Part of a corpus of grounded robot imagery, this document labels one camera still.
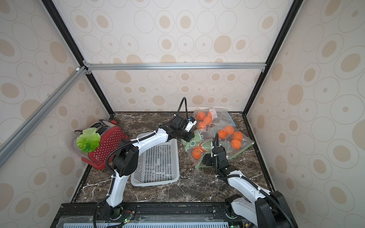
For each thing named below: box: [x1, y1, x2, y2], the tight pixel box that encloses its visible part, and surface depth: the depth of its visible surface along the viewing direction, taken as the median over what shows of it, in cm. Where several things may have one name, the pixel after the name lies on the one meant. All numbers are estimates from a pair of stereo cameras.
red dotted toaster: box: [73, 119, 130, 171], surface depth 88 cm
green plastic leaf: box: [76, 127, 102, 153], surface depth 79 cm
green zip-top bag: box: [181, 131, 213, 170], surface depth 92 cm
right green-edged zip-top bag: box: [208, 126, 256, 160], surface depth 102 cm
